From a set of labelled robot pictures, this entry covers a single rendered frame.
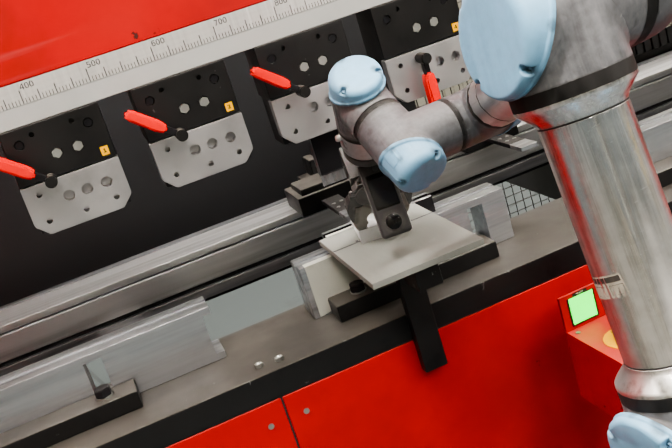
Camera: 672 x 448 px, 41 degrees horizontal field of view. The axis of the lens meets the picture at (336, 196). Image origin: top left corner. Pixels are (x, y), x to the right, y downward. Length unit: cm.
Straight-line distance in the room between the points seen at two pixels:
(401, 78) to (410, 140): 37
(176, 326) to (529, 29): 90
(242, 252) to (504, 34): 106
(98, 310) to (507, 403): 76
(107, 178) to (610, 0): 86
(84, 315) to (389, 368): 60
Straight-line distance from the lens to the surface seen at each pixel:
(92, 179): 141
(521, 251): 159
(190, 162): 142
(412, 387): 152
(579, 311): 150
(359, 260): 139
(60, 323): 176
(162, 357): 152
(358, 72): 119
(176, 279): 175
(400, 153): 114
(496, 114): 115
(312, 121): 146
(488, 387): 158
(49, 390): 152
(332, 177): 153
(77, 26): 140
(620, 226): 83
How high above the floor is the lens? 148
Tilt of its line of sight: 16 degrees down
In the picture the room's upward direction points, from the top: 17 degrees counter-clockwise
